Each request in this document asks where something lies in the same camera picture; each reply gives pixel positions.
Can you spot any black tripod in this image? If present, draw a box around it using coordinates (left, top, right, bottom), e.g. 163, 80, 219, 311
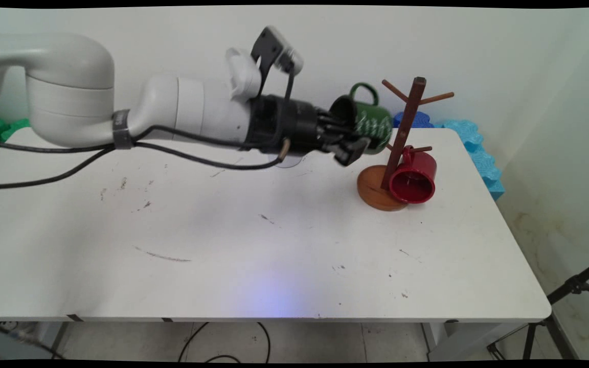
487, 256, 589, 361

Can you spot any wrist camera box with bracket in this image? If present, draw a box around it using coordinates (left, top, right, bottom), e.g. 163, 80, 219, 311
250, 26, 304, 75

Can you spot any green enamel mug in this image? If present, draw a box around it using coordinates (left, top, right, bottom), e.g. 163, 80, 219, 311
329, 82, 394, 155

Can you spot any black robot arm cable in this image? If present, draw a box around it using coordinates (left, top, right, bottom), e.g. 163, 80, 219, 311
0, 61, 298, 191

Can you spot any brown wooden mug tree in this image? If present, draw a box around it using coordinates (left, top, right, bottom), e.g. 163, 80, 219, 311
356, 76, 455, 212

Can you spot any red enamel mug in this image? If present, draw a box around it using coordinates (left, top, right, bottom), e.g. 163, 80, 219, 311
388, 145, 438, 204

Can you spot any black floor cable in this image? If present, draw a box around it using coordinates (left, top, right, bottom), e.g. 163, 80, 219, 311
178, 322, 271, 363

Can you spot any white table leg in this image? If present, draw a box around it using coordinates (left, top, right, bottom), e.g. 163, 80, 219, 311
33, 321, 69, 354

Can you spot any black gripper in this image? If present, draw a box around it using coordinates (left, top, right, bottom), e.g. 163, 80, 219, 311
247, 94, 372, 168

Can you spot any dark blue foam mat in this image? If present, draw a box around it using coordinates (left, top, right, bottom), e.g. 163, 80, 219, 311
393, 111, 435, 129

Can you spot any light blue foam mat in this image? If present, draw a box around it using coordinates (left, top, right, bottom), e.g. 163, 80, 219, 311
434, 119, 505, 201

